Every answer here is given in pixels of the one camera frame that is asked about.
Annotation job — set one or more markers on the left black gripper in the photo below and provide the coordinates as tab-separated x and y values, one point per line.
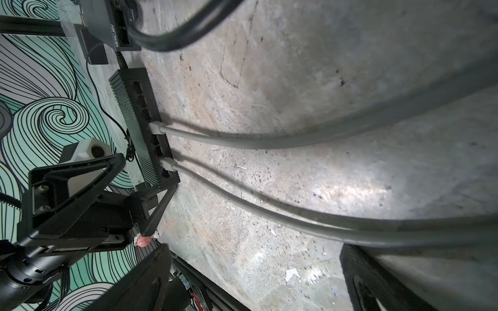
66	212

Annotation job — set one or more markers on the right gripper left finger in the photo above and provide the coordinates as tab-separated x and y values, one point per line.
144	288

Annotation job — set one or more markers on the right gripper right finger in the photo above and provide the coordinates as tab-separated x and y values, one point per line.
372	287

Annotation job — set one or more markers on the black network switch box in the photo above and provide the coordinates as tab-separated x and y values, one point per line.
135	97

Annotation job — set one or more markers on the dark grey box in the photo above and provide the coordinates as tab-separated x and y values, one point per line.
108	21

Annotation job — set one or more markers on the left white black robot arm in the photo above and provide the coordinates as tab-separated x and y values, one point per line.
23	280

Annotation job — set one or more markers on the pink toy left side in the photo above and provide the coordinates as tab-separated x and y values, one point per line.
142	241

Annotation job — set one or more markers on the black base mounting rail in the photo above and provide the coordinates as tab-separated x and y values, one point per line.
204	293

